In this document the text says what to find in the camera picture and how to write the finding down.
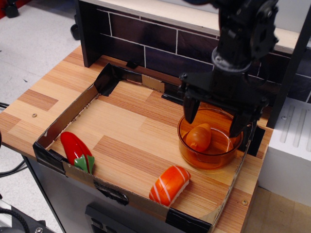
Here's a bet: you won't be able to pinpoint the toy salmon nigiri sushi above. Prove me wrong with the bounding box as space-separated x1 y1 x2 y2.
149 165 191 207

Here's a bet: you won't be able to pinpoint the cardboard fence with black tape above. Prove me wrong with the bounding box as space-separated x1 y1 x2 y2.
34 63 257 233

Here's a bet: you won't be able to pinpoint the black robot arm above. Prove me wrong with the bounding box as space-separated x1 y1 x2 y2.
179 0 278 137

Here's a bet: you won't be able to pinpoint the black stand base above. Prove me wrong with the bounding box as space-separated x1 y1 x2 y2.
1 0 19 18

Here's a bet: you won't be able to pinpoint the red toy chili pepper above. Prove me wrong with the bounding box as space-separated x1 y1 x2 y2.
60 132 95 174

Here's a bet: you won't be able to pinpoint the dark tile backsplash panel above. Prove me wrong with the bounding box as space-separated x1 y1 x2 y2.
76 0 311 109

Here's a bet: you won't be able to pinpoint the black cables at left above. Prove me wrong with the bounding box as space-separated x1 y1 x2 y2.
0 102 27 178

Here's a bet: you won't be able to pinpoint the white ribbed sink unit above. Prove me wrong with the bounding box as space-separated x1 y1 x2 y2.
259 98 311 206

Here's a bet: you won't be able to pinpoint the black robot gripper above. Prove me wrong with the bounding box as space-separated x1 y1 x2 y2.
179 49 269 137

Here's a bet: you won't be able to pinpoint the orange toy carrot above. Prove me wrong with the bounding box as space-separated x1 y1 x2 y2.
186 123 211 152

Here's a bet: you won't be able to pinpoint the black metal bracket corner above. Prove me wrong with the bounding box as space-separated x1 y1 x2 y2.
0 196 49 233

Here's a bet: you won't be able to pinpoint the transparent orange plastic pot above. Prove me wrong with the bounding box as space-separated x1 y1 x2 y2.
177 108 243 169

